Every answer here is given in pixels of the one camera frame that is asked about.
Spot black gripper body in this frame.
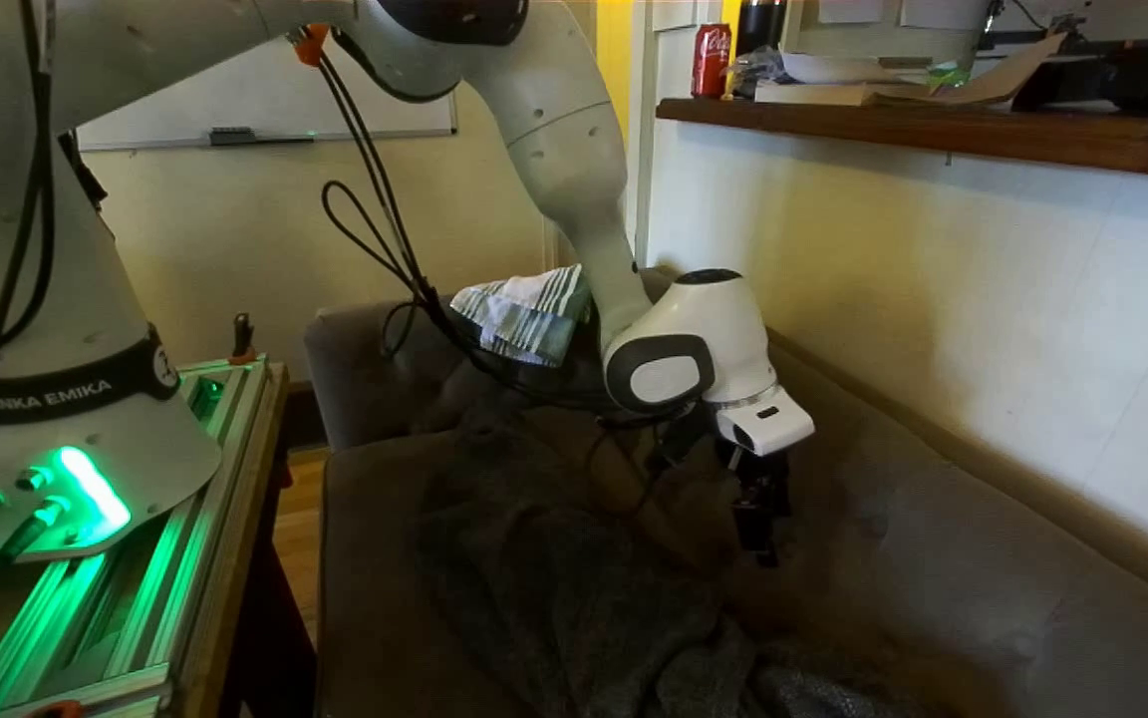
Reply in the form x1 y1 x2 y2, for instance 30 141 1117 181
725 445 788 540

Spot dark grey knitted blanket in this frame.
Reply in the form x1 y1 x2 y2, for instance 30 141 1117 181
414 395 895 718

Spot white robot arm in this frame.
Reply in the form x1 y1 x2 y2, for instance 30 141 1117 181
0 0 812 562

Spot grey tufted sofa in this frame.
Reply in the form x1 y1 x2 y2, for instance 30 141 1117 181
303 302 1148 718

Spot red soda can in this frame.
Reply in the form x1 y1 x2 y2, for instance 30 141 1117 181
691 23 729 100

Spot stack of papers and books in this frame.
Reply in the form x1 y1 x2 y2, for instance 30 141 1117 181
752 27 1063 110

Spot wooden counter shelf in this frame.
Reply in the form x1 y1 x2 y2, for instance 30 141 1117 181
654 100 1148 176

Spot aluminium robot mounting table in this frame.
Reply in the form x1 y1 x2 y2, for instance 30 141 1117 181
0 358 286 718

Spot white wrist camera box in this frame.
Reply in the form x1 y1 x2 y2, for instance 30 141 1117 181
719 389 817 454

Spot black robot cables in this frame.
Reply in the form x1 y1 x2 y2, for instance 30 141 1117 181
292 23 631 414

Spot white wall whiteboard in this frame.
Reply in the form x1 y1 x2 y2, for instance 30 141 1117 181
81 46 457 152

